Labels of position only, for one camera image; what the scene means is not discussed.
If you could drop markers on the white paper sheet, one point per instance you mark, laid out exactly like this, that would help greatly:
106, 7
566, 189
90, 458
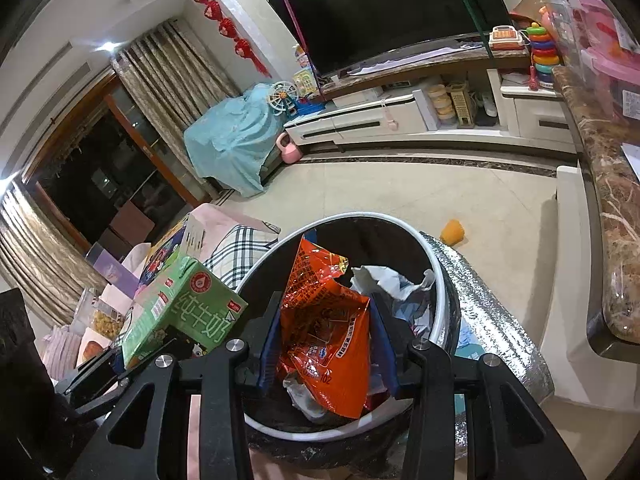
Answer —
631, 160

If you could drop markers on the toy cash register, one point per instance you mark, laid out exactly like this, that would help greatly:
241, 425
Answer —
507, 38

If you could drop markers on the ferris wheel toy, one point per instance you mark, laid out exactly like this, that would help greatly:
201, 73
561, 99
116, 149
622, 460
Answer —
282, 97

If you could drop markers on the teal cover cloth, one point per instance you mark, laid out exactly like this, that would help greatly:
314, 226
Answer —
230, 145

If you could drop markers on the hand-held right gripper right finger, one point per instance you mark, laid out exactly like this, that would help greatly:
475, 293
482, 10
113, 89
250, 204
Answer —
386, 360

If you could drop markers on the pink plastic storage box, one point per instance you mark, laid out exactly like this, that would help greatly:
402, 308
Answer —
617, 70

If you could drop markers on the white power strip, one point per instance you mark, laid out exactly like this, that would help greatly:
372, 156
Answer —
484, 102

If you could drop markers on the yellow toy basket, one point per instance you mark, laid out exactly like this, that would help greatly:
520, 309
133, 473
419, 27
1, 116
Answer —
461, 107

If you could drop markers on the marble-top counter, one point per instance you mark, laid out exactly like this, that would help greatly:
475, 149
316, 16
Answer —
605, 185

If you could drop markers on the purple bottle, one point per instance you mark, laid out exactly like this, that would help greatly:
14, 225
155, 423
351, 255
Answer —
112, 270

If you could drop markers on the blue toy block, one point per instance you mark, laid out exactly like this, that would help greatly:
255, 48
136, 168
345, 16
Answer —
310, 108

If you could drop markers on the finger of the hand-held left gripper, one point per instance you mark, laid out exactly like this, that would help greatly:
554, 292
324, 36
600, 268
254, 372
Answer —
102, 402
90, 372

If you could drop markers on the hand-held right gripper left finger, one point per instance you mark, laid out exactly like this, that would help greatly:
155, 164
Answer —
270, 345

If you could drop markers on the crumpled white paper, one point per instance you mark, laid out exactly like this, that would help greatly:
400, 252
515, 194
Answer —
395, 285

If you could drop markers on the white television cabinet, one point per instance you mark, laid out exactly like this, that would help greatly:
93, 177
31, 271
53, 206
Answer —
535, 120

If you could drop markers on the white round trash bin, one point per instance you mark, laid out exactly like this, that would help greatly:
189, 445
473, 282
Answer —
390, 250

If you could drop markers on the green milk carton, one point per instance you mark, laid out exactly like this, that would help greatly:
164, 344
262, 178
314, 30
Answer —
190, 305

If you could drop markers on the large yellow foam fruit net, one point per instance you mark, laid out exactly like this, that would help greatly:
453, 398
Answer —
452, 232

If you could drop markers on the colourful picture book box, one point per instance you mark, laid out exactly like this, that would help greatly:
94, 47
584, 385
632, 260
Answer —
162, 260

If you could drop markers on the pink kettlebell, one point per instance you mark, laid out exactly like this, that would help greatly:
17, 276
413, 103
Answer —
288, 150

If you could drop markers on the striped sofa cushion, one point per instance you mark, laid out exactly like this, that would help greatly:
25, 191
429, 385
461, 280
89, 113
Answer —
62, 352

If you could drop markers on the red snack bag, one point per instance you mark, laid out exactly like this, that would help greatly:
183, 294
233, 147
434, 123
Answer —
320, 300

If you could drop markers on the colourful toy house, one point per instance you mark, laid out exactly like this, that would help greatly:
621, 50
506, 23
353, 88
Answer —
305, 82

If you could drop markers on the beige patterned curtain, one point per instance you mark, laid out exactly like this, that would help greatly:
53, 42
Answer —
40, 255
170, 90

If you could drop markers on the wooden glass balcony door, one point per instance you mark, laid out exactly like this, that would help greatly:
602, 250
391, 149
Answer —
105, 170

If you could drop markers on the red and yellow apple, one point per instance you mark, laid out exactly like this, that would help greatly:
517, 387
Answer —
96, 351

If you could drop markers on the stack of round yellow containers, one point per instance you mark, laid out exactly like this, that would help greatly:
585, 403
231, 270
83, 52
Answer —
442, 102

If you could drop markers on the clear plastic storage box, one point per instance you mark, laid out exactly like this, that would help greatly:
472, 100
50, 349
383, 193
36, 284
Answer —
572, 20

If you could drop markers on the black flat television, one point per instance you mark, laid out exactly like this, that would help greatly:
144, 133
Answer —
385, 15

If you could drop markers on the clear plastic snack jar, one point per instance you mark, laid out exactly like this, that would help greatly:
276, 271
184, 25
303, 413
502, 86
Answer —
106, 321

